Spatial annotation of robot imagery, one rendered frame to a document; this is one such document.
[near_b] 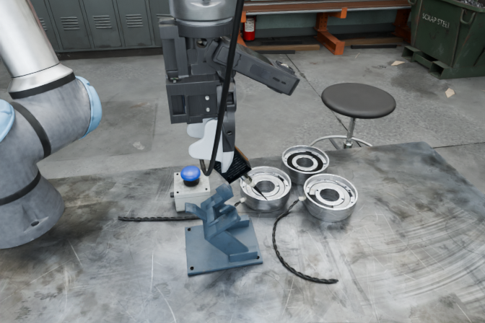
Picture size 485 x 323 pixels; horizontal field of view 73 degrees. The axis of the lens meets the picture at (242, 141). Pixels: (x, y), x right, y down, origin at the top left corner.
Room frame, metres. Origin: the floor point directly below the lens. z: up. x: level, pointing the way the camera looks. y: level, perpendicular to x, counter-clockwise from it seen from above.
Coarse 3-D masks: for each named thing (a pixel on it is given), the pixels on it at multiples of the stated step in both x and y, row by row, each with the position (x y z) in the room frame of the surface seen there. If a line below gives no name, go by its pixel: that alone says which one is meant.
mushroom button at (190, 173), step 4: (184, 168) 0.52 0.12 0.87; (188, 168) 0.52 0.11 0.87; (192, 168) 0.52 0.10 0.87; (196, 168) 0.52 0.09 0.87; (180, 172) 0.51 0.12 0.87; (184, 172) 0.50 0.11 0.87; (188, 172) 0.50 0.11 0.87; (192, 172) 0.50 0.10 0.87; (196, 172) 0.50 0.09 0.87; (200, 172) 0.51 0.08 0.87; (180, 176) 0.50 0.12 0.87; (184, 176) 0.49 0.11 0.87; (188, 176) 0.49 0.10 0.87; (192, 176) 0.49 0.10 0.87; (196, 176) 0.50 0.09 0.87; (188, 180) 0.49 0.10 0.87; (192, 180) 0.49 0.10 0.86
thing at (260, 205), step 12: (252, 168) 0.56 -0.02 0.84; (264, 168) 0.56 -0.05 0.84; (276, 168) 0.56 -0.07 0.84; (240, 180) 0.52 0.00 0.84; (264, 180) 0.53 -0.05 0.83; (288, 180) 0.52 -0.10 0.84; (240, 192) 0.50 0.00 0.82; (276, 192) 0.49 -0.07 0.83; (288, 192) 0.48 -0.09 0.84; (252, 204) 0.47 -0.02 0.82; (264, 204) 0.46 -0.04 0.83; (276, 204) 0.46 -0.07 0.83
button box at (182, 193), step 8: (176, 176) 0.53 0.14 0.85; (200, 176) 0.53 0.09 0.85; (208, 176) 0.53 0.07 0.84; (176, 184) 0.50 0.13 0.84; (184, 184) 0.50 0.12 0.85; (192, 184) 0.50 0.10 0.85; (200, 184) 0.50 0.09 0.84; (208, 184) 0.50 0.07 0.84; (176, 192) 0.48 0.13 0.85; (184, 192) 0.48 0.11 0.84; (192, 192) 0.48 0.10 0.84; (200, 192) 0.48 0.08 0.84; (208, 192) 0.48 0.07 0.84; (176, 200) 0.47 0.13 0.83; (184, 200) 0.47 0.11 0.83; (192, 200) 0.47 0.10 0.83; (200, 200) 0.48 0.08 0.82; (176, 208) 0.47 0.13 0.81; (184, 208) 0.47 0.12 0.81
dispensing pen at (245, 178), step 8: (232, 160) 0.38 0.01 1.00; (240, 160) 0.38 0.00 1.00; (216, 168) 0.37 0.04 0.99; (232, 168) 0.38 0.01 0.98; (240, 168) 0.38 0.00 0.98; (248, 168) 0.38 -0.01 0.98; (224, 176) 0.38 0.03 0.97; (232, 176) 0.38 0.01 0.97; (240, 176) 0.38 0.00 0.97; (248, 176) 0.40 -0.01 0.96; (248, 184) 0.39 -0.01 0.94
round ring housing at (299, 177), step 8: (288, 152) 0.63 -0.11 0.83; (296, 152) 0.63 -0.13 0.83; (312, 152) 0.63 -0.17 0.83; (320, 152) 0.62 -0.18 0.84; (296, 160) 0.60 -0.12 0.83; (304, 160) 0.61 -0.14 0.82; (312, 160) 0.60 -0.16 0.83; (328, 160) 0.59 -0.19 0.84; (288, 168) 0.56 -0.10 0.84; (304, 168) 0.57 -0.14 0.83; (312, 168) 0.57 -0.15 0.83; (296, 176) 0.55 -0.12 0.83; (304, 176) 0.54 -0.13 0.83; (304, 184) 0.55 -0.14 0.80
